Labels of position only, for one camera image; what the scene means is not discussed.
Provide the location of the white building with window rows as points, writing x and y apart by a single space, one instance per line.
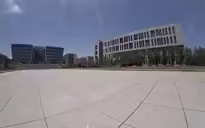
146 38

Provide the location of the dark low border strip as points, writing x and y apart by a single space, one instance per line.
156 68

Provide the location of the pale concrete slab plaza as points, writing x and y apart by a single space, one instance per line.
90 93

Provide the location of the group of low buildings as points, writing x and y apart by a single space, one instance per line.
78 60

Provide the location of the row of trees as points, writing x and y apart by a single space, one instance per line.
200 56

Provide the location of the blue glass building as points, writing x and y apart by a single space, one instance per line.
40 54

